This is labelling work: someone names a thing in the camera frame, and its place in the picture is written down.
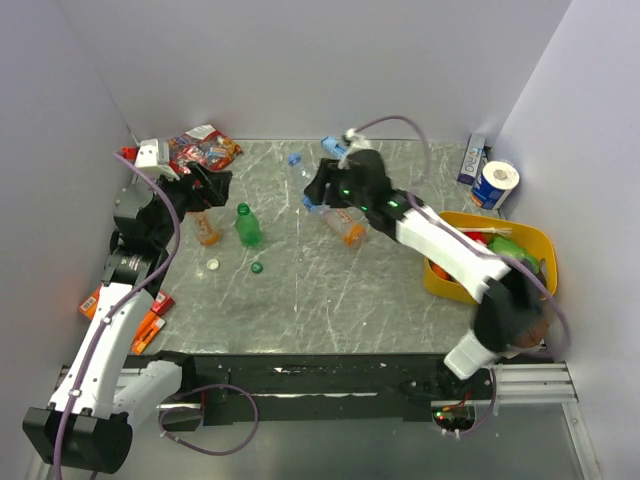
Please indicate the orange carrot toy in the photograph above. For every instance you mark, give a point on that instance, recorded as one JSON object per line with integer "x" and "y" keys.
{"x": 439, "y": 272}

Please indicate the toilet paper roll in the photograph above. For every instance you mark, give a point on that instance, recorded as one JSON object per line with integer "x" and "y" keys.
{"x": 493, "y": 185}

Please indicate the orange red battery pack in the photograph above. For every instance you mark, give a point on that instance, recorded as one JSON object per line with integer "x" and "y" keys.
{"x": 88, "y": 306}

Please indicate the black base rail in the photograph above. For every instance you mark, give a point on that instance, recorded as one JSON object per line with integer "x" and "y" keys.
{"x": 233, "y": 388}

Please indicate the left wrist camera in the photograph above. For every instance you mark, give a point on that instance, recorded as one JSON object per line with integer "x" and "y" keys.
{"x": 152, "y": 158}

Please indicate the green plastic bottle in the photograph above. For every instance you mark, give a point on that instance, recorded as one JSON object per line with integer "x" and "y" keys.
{"x": 247, "y": 226}

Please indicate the clear blue water bottle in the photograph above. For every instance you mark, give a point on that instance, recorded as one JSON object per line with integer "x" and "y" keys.
{"x": 302, "y": 175}

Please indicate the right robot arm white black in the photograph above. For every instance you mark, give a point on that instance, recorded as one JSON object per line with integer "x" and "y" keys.
{"x": 508, "y": 299}

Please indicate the white bottle cap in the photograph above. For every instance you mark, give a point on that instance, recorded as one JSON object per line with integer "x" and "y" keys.
{"x": 212, "y": 264}

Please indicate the green cabbage toy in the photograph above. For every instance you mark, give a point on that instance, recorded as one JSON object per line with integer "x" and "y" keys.
{"x": 505, "y": 247}

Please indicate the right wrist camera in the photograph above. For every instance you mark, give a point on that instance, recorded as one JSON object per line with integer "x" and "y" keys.
{"x": 355, "y": 141}

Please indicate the red pepper toy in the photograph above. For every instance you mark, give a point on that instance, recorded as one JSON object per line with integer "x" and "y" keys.
{"x": 477, "y": 237}

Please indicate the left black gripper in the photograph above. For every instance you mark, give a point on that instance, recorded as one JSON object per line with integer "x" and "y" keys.
{"x": 214, "y": 189}

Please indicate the orange tea bottle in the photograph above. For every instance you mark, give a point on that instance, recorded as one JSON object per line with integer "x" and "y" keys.
{"x": 206, "y": 231}
{"x": 351, "y": 232}

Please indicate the green bottle cap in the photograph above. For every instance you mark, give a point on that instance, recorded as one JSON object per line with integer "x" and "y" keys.
{"x": 257, "y": 267}

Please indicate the yellow plastic basket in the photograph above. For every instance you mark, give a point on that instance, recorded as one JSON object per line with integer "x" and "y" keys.
{"x": 535, "y": 241}

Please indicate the red candy bag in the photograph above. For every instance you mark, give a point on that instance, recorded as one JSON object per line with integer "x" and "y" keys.
{"x": 204, "y": 145}

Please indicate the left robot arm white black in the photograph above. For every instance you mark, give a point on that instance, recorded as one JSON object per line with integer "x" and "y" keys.
{"x": 88, "y": 422}

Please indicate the orange utility knife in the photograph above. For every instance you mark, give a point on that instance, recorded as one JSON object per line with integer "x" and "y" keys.
{"x": 152, "y": 322}

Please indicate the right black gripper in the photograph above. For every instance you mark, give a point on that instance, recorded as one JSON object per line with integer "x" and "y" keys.
{"x": 328, "y": 173}

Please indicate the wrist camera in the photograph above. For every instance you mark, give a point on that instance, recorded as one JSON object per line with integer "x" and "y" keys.
{"x": 152, "y": 158}
{"x": 355, "y": 141}

